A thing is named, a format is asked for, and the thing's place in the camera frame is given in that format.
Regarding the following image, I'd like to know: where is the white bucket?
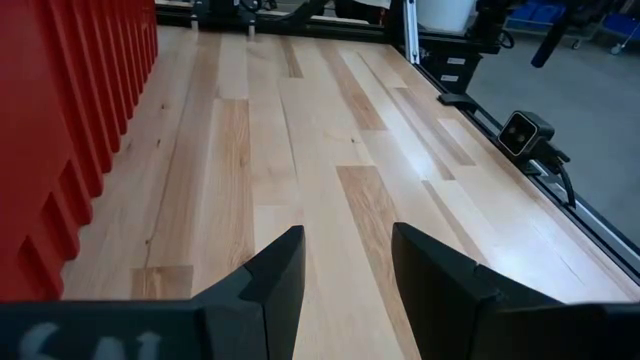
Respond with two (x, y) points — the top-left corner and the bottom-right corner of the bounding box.
(416, 0), (476, 32)

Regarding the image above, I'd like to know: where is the black cylindrical handle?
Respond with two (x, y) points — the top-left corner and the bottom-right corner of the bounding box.
(529, 18), (571, 69)

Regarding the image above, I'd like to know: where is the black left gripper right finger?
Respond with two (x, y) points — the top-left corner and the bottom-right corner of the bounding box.
(391, 222), (640, 360)

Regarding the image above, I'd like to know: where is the black stand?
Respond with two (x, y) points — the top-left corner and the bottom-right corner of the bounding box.
(469, 0), (516, 54)

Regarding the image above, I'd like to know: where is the black box with white labels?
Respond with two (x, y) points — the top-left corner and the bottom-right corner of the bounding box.
(418, 42), (485, 95)

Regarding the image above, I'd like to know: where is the red plastic bin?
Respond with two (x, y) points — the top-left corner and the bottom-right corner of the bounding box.
(0, 0), (160, 303)

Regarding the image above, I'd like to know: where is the black camera cable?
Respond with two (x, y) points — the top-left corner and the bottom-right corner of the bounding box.
(539, 143), (579, 209)

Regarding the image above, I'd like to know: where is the white aluminium post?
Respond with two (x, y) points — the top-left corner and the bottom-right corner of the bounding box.
(402, 0), (422, 65)

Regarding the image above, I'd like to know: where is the blue storage bin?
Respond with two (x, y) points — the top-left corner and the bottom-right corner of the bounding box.
(602, 12), (640, 44)
(504, 0), (569, 31)

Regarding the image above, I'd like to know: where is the black aluminium edge rail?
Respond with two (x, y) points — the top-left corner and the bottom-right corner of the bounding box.
(399, 44), (640, 286)

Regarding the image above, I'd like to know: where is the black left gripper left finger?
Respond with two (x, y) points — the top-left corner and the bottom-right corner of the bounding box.
(0, 224), (306, 360)

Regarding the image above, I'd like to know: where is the small black table-level camera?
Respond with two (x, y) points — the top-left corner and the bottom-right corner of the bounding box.
(497, 110), (556, 162)

